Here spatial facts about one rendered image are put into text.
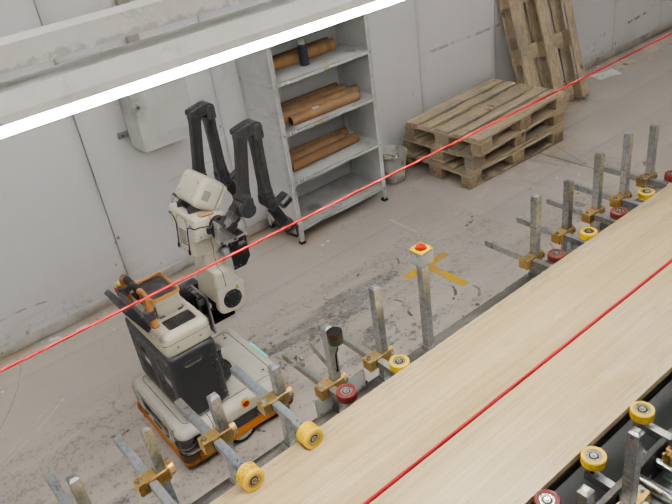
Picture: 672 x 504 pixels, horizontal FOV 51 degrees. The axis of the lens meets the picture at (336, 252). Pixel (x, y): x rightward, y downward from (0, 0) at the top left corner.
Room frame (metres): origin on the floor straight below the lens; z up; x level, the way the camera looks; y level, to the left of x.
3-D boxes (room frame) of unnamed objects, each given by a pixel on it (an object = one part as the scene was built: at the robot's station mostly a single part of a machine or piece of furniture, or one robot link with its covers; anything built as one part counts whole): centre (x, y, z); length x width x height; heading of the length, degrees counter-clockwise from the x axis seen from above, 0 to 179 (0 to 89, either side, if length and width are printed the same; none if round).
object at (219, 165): (3.42, 0.53, 1.40); 0.11 x 0.06 x 0.43; 33
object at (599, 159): (3.13, -1.36, 0.92); 0.04 x 0.04 x 0.48; 35
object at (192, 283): (3.13, 0.69, 0.68); 0.28 x 0.27 x 0.25; 34
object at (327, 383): (2.12, 0.10, 0.85); 0.14 x 0.06 x 0.05; 125
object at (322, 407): (2.17, 0.07, 0.75); 0.26 x 0.01 x 0.10; 125
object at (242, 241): (3.15, 0.55, 0.99); 0.28 x 0.16 x 0.22; 34
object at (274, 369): (1.99, 0.28, 0.86); 0.04 x 0.04 x 0.48; 35
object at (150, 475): (1.69, 0.71, 0.95); 0.14 x 0.06 x 0.05; 125
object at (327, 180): (5.11, 0.01, 0.78); 0.90 x 0.45 x 1.55; 125
